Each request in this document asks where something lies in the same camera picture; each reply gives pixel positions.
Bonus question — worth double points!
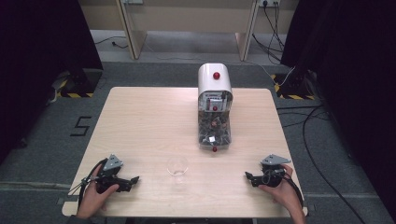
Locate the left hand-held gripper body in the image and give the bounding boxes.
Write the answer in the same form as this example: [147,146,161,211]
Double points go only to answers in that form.
[94,154,132,194]

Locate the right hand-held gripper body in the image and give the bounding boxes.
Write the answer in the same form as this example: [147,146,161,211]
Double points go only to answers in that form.
[261,154,292,189]

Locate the clear glass cup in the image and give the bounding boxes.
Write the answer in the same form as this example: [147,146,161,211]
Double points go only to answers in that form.
[166,156,190,185]

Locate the white dispenser with clear container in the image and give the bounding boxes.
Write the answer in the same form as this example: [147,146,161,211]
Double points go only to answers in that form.
[197,63,234,154]

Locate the person's right hand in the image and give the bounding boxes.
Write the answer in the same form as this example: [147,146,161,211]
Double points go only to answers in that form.
[258,164,305,217]

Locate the person's left hand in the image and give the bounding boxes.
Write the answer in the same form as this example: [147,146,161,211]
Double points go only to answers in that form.
[76,164,120,219]

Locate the stand base with hazard tape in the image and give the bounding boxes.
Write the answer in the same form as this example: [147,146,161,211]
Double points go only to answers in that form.
[270,72,316,101]
[50,68,104,99]

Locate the black curtain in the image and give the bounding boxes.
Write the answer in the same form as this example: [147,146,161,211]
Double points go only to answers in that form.
[279,0,396,216]
[0,0,104,164]

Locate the white power strip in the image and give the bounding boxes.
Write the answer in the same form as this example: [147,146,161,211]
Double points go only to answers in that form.
[258,0,281,8]

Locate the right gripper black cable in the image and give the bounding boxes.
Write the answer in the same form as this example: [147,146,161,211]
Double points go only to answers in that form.
[280,172,304,208]

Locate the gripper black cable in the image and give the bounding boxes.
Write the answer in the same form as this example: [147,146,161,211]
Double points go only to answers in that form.
[280,172,304,208]
[67,158,108,208]

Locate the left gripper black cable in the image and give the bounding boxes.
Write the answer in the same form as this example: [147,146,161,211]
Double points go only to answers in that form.
[67,158,108,208]

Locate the long black floor cable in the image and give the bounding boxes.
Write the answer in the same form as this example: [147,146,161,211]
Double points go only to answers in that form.
[276,105,369,224]

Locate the black floor cable with plug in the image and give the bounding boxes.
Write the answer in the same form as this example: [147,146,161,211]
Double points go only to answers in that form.
[93,35,129,50]

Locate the black power strip cables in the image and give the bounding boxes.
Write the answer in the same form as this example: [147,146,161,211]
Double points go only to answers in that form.
[251,2,286,63]

